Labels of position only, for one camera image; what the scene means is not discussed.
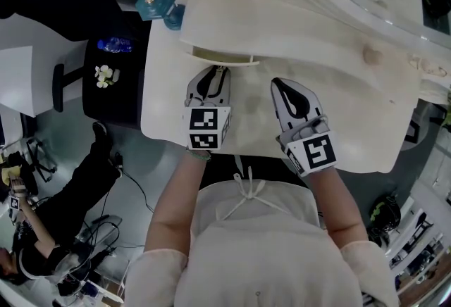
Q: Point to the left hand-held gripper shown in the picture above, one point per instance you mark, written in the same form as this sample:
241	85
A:
206	126

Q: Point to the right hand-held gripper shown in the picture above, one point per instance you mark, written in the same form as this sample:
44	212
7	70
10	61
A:
313	154

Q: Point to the white ornate dressing table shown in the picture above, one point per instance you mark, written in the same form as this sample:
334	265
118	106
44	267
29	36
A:
282	34

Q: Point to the person's left forearm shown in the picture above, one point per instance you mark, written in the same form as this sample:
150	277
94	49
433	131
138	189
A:
172	207

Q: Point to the person's right forearm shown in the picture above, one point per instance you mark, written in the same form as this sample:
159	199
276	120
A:
338	207

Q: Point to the teal lantern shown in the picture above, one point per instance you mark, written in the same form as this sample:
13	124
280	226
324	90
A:
155	3

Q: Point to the blue water bottle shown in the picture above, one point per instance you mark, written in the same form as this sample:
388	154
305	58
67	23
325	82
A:
114	45

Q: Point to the small white flower bunch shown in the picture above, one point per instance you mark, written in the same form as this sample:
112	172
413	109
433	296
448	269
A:
104	75

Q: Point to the person's white top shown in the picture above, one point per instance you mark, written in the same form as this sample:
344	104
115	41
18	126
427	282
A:
264	256

